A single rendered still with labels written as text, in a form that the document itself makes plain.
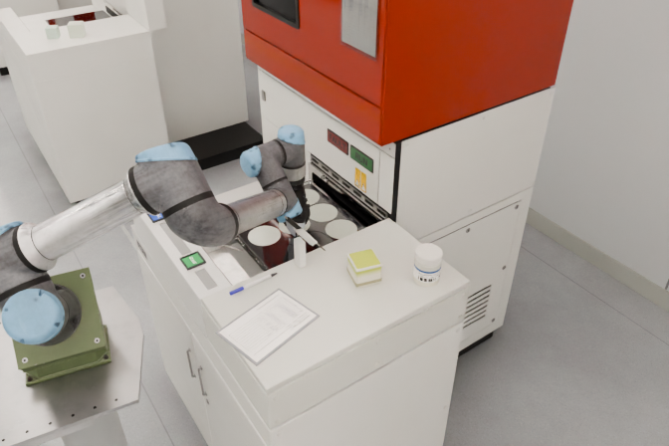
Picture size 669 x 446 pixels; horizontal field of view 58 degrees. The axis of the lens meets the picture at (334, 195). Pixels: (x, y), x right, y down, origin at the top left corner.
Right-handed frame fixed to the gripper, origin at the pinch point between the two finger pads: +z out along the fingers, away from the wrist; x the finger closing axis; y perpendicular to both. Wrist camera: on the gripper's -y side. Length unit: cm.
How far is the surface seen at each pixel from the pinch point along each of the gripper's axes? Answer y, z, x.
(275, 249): -4.7, 1.4, 6.8
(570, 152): 94, 38, -147
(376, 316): -42.7, -5.2, -16.0
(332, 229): 2.4, 1.3, -11.5
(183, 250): -8.2, -4.3, 32.9
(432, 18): 2, -65, -38
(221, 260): -5.1, 3.3, 23.0
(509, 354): 18, 91, -92
